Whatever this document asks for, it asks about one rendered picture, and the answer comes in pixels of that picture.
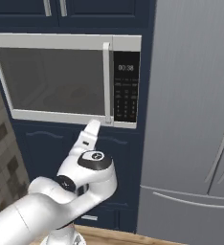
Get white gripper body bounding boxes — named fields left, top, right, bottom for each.
left=79, top=119, right=101, bottom=141

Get grey steel fridge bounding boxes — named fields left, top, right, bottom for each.
left=135, top=0, right=224, bottom=245

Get navy lower cupboard door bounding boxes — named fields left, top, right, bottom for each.
left=13, top=122, right=86, bottom=192
left=94, top=127, right=141, bottom=208

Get navy drawer front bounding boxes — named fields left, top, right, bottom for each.
left=73, top=204, right=140, bottom=234

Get white microwave door handle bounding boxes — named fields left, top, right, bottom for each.
left=102, top=41, right=115, bottom=125

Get silver drawer handle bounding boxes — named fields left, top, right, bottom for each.
left=80, top=214, right=100, bottom=222

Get navy upper cupboard door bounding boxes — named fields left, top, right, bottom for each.
left=57, top=0, right=151, bottom=29
left=0, top=0, right=59, bottom=29

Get navy cupboard door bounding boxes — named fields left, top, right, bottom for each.
left=94, top=127, right=141, bottom=208
left=13, top=122, right=86, bottom=192
left=0, top=0, right=59, bottom=29
left=57, top=0, right=151, bottom=29

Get white microwave oven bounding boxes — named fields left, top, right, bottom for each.
left=0, top=33, right=143, bottom=130

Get silver cupboard handle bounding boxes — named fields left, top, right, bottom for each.
left=58, top=0, right=69, bottom=18
left=42, top=0, right=53, bottom=18

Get microwave door with dark window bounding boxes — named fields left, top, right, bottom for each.
left=0, top=33, right=115, bottom=127

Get grey fridge drawer handle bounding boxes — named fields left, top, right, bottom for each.
left=151, top=190, right=224, bottom=211

